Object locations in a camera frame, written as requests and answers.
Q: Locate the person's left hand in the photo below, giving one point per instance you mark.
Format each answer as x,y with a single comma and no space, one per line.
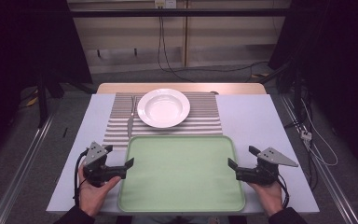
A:
93,196

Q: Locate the person's right hand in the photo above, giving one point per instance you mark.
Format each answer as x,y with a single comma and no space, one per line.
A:
272,197

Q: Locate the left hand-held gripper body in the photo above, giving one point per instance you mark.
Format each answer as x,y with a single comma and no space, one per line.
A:
98,169

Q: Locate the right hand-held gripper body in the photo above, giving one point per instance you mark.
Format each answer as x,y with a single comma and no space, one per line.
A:
262,172

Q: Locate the white deep plate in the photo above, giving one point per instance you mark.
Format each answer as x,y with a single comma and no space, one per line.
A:
163,108

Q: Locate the striped placemat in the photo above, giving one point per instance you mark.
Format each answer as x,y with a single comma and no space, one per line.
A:
203,115

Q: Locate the green tray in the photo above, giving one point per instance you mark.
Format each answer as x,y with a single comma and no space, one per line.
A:
181,174

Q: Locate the white wall socket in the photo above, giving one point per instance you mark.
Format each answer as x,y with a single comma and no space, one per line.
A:
165,3

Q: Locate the metal floor rail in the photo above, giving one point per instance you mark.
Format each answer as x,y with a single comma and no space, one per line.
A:
21,165
323,174

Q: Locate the black stand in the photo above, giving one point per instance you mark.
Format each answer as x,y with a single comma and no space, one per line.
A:
42,99
297,90

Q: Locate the silver fork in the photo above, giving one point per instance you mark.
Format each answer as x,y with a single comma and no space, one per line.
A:
130,123

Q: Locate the white power strip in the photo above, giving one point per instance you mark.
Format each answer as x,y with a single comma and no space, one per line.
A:
306,135

